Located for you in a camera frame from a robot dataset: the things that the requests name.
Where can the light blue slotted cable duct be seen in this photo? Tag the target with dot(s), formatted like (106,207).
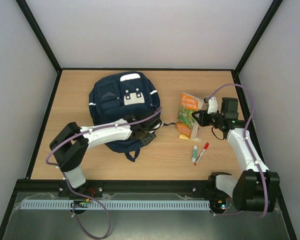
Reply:
(115,205)

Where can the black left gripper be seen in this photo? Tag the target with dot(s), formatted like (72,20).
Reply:
(147,140)

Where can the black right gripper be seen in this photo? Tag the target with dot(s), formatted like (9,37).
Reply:
(205,118)

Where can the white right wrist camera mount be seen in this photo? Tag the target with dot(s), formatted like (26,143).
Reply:
(212,104)

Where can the yellow highlighter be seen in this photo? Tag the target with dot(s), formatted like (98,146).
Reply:
(184,137)

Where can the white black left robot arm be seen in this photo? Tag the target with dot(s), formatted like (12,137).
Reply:
(126,136)

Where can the navy blue student backpack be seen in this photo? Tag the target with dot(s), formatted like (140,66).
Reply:
(123,94)

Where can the green white glue stick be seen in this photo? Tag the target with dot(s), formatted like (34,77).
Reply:
(194,153)

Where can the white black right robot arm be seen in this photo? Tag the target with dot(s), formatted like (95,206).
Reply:
(257,187)

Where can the black aluminium frame rail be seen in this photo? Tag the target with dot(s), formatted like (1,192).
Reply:
(194,188)

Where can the orange Treehouse book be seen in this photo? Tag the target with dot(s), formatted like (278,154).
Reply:
(185,122)

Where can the red capped white marker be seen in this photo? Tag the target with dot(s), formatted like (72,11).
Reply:
(201,154)

